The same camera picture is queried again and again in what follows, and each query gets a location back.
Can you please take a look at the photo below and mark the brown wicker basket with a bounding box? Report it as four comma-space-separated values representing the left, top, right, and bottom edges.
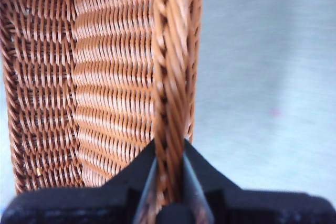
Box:
0, 0, 205, 219

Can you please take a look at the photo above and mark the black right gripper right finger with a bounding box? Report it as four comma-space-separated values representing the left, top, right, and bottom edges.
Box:
183, 138, 336, 224

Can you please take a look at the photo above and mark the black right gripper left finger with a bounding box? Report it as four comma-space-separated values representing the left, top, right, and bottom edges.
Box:
0, 139, 159, 224

